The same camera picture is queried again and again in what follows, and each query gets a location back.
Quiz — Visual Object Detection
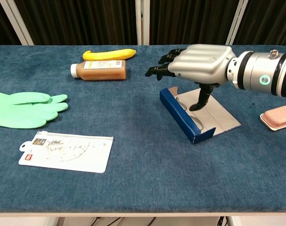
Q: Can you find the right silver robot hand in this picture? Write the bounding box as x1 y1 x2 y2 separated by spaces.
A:
145 44 237 112

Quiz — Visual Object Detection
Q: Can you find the pink plastic case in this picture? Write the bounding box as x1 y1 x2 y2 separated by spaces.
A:
260 104 286 131

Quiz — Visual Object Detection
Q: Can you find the dark pleated curtain panel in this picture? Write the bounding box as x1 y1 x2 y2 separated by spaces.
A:
234 0 286 46
0 0 23 47
149 0 239 46
14 0 138 46

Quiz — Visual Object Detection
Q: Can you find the yellow banana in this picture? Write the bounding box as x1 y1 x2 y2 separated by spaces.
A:
82 48 137 61

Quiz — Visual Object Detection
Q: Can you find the brown drink bottle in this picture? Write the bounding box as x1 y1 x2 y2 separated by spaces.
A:
70 60 127 81

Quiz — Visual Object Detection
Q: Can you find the blue felt table cover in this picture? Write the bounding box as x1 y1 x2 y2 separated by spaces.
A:
0 44 286 214

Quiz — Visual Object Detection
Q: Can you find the white zip pouch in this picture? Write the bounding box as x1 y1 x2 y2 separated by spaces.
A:
18 131 114 174

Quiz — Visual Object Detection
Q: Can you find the green rubber glove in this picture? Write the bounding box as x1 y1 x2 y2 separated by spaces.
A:
0 90 69 129

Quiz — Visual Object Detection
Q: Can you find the white partition post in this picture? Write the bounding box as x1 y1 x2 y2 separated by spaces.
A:
135 0 150 45
0 0 34 46
225 0 249 45

